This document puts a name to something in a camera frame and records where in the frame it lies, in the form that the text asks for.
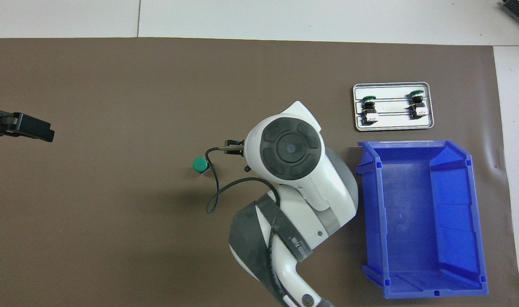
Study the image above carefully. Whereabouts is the green push button switch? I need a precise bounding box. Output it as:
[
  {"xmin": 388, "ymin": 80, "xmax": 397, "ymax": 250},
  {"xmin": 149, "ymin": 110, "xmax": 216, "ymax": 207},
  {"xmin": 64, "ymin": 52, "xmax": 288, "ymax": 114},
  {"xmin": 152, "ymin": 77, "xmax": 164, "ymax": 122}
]
[
  {"xmin": 192, "ymin": 157, "xmax": 213, "ymax": 177},
  {"xmin": 361, "ymin": 95, "xmax": 379, "ymax": 125},
  {"xmin": 409, "ymin": 90, "xmax": 428, "ymax": 119}
]

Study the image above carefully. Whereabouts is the brown table mat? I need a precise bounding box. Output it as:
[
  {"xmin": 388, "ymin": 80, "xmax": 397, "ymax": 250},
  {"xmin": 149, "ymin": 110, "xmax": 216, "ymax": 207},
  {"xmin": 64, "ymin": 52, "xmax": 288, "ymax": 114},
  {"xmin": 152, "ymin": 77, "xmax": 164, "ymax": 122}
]
[{"xmin": 0, "ymin": 38, "xmax": 519, "ymax": 307}]

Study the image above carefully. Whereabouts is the grey metal tray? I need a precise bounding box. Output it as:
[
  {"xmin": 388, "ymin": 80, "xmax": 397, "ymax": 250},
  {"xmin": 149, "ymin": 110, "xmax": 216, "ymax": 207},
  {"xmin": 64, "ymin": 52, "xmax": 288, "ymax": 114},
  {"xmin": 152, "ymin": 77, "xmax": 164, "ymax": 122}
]
[{"xmin": 352, "ymin": 82, "xmax": 435, "ymax": 131}]

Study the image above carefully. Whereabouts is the blue plastic storage bin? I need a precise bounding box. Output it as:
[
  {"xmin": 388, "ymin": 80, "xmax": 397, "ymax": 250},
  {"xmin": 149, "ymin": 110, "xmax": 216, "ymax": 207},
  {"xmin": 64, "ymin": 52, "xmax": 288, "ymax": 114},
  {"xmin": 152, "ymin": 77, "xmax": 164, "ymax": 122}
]
[{"xmin": 355, "ymin": 140, "xmax": 489, "ymax": 299}]

